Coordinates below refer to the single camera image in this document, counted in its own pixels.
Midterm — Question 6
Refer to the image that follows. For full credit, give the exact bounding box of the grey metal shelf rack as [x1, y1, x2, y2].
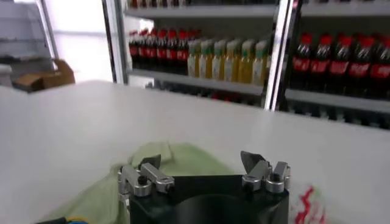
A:
[280, 0, 390, 130]
[102, 0, 283, 107]

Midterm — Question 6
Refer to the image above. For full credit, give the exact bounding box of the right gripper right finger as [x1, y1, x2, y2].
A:
[239, 151, 291, 194]

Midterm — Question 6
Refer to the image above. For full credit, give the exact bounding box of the yellow juice bottle white cap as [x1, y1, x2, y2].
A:
[198, 40, 213, 79]
[211, 40, 227, 82]
[252, 40, 271, 86]
[238, 39, 255, 85]
[224, 39, 241, 83]
[187, 41, 200, 77]

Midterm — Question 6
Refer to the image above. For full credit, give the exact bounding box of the cola bottle red cap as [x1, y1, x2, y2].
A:
[137, 29, 149, 70]
[310, 34, 333, 92]
[328, 35, 353, 95]
[166, 29, 178, 74]
[147, 29, 158, 71]
[128, 30, 140, 69]
[369, 38, 390, 100]
[156, 29, 168, 73]
[176, 29, 189, 76]
[291, 33, 313, 89]
[349, 36, 374, 97]

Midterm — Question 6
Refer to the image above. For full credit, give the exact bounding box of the brown cardboard box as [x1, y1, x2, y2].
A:
[12, 59, 76, 92]

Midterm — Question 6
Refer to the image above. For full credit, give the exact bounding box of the white upright post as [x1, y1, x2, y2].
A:
[263, 0, 295, 112]

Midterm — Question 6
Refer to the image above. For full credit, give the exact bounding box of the light green t-shirt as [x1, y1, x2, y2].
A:
[45, 141, 328, 224]

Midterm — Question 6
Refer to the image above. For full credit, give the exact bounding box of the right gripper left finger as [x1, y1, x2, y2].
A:
[117, 154, 175, 197]

